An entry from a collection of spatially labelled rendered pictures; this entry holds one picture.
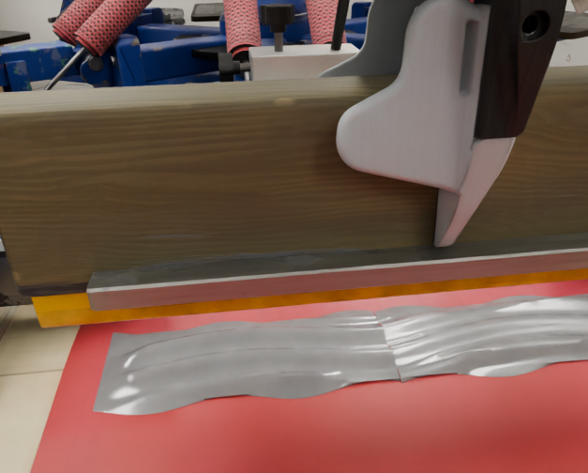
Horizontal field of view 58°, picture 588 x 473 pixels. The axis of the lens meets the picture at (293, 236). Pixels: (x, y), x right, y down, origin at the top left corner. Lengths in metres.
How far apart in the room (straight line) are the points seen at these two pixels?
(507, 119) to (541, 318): 0.23
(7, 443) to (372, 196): 0.24
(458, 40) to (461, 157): 0.04
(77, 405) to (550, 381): 0.28
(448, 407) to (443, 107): 0.19
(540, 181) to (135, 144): 0.16
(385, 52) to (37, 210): 0.15
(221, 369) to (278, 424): 0.05
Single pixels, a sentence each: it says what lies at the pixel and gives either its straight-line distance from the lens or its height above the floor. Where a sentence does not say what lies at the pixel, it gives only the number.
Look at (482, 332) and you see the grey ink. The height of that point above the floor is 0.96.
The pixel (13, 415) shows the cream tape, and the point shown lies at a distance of 0.35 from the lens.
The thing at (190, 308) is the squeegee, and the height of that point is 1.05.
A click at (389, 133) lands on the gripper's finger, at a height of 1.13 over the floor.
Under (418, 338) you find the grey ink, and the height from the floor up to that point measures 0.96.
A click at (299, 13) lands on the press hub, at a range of 1.14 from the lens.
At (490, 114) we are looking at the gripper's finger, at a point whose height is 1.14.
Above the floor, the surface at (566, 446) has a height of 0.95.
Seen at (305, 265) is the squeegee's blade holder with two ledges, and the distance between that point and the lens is 0.21.
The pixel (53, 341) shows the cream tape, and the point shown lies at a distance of 0.40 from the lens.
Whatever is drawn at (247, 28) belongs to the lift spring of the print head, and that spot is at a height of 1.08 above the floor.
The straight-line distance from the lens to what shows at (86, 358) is 0.37.
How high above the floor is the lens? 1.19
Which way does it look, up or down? 29 degrees down
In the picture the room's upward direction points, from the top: 1 degrees counter-clockwise
